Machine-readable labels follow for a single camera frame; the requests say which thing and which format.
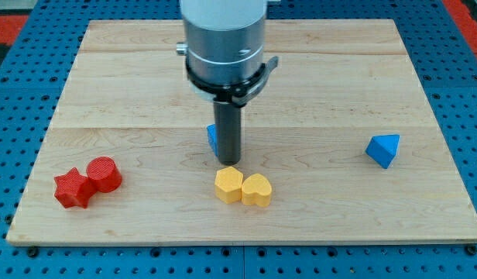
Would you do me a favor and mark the red star block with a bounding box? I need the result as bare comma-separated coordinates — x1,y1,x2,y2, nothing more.
54,167,97,208

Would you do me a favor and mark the yellow hexagon block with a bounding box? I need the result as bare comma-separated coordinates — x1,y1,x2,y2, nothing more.
214,167,243,204

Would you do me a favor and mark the blue triangular prism block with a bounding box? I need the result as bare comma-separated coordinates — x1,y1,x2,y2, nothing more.
365,134,400,169

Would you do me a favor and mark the yellow heart block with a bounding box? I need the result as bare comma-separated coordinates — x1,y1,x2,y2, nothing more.
242,174,273,207

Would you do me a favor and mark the red cylinder block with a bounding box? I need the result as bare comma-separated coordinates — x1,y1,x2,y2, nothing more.
87,157,122,193

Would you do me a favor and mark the blue cube block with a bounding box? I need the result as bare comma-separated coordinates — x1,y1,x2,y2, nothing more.
207,124,218,156

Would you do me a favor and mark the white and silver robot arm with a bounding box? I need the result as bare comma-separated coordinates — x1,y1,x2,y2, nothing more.
177,0,279,165

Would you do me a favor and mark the light wooden board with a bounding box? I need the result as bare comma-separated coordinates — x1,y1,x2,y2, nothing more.
7,19,477,246

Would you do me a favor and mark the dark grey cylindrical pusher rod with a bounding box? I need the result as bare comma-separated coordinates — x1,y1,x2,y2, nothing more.
213,102,242,165

